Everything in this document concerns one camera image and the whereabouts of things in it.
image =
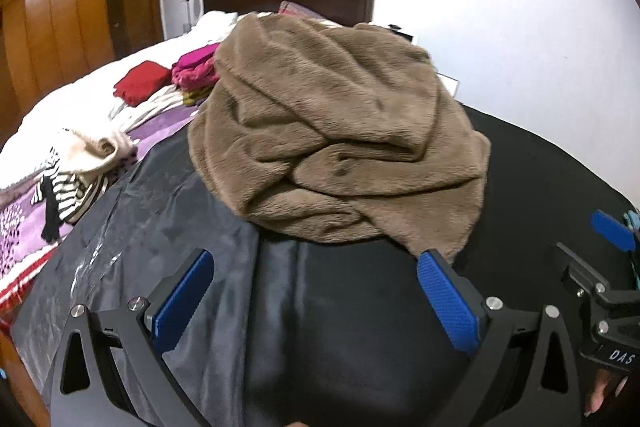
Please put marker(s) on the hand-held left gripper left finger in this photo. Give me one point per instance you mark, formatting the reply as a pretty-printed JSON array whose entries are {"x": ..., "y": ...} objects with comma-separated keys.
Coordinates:
[{"x": 182, "y": 302}]

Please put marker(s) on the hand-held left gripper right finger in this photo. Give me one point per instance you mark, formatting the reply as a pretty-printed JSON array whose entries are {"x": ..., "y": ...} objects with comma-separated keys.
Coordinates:
[{"x": 447, "y": 302}]

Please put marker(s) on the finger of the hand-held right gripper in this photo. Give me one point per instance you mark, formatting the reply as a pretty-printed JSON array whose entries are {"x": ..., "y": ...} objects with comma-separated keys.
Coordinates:
[
  {"x": 607, "y": 229},
  {"x": 580, "y": 269}
]

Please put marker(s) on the brown fleece garment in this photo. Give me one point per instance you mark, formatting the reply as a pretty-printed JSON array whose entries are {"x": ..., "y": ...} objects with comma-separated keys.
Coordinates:
[{"x": 330, "y": 127}]

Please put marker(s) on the person's right hand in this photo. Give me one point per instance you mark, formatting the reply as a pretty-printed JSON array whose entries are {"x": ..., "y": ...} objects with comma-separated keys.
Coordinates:
[{"x": 602, "y": 392}]

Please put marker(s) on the blue folded garment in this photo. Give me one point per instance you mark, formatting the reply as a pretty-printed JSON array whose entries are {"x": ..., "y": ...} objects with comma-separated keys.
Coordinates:
[{"x": 634, "y": 227}]

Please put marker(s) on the black bed cover cloth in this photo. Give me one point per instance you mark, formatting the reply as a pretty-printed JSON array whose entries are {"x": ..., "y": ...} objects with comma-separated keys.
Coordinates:
[{"x": 320, "y": 337}]

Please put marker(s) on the black white striped garment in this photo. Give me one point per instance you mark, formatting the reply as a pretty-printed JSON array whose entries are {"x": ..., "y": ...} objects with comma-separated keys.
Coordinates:
[{"x": 65, "y": 197}]

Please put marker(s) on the cream garment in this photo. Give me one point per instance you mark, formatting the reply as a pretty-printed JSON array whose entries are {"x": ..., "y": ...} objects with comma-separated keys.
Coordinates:
[{"x": 95, "y": 149}]

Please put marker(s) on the purple floral bedsheet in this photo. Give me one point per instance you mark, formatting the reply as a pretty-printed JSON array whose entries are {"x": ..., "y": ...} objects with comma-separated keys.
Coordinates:
[{"x": 155, "y": 127}]

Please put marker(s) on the olive folded garment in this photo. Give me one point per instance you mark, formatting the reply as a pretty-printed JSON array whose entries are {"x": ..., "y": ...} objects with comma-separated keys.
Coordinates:
[{"x": 195, "y": 96}]

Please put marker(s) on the red folded garment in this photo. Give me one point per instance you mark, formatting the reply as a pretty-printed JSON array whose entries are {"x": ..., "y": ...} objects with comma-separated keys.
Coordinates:
[{"x": 140, "y": 82}]

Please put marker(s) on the magenta folded garment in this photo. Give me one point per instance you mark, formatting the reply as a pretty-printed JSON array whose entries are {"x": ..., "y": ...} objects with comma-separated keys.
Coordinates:
[{"x": 197, "y": 64}]

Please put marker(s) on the wooden door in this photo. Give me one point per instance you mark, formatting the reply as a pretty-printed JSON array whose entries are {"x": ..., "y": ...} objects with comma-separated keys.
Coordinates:
[{"x": 135, "y": 7}]

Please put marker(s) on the wooden wardrobe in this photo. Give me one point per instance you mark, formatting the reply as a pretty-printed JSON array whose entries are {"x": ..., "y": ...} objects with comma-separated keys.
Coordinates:
[{"x": 55, "y": 22}]

